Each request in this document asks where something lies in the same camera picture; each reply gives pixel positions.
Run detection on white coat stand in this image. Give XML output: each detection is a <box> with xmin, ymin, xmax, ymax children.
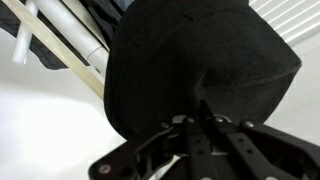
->
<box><xmin>12</xmin><ymin>0</ymin><xmax>111</xmax><ymax>84</ymax></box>

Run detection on large white window blinds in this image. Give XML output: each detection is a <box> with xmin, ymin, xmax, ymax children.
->
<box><xmin>248</xmin><ymin>0</ymin><xmax>320</xmax><ymax>48</ymax></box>

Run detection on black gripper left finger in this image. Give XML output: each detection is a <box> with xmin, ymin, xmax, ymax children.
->
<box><xmin>88</xmin><ymin>114</ymin><xmax>214</xmax><ymax>180</ymax></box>

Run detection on black felt hat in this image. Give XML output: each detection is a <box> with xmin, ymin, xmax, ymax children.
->
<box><xmin>103</xmin><ymin>0</ymin><xmax>303</xmax><ymax>141</ymax></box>

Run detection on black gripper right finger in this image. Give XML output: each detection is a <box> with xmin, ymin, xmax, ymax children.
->
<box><xmin>199</xmin><ymin>99</ymin><xmax>320</xmax><ymax>180</ymax></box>

